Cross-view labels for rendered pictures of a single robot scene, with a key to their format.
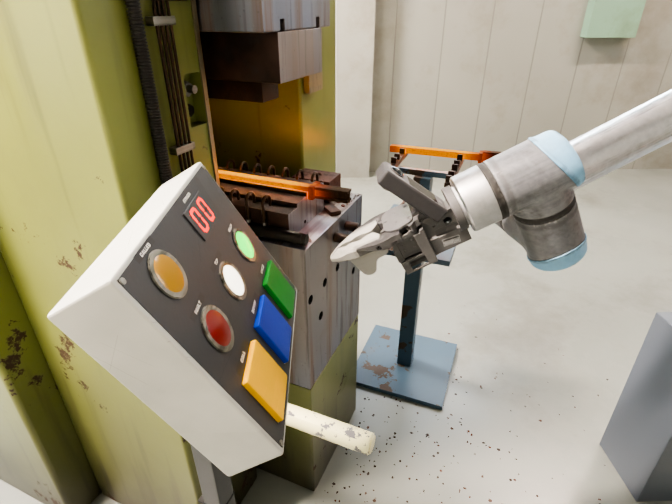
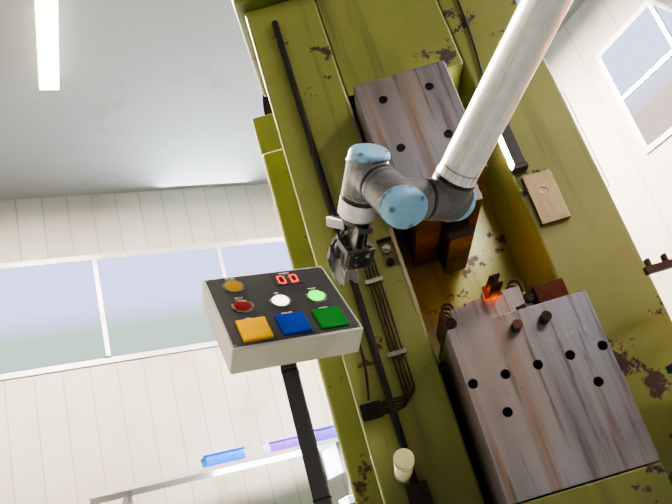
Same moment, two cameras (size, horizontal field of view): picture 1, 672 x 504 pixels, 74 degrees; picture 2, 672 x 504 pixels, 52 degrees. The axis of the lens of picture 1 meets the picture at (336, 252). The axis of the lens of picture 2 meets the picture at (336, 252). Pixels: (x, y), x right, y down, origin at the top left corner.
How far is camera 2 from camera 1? 1.70 m
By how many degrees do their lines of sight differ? 81
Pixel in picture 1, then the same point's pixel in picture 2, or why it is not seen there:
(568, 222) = (368, 185)
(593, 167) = (457, 137)
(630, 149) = (473, 106)
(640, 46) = not seen: outside the picture
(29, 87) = not seen: hidden behind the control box
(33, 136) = not seen: hidden behind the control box
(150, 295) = (215, 287)
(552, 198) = (353, 178)
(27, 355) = (371, 487)
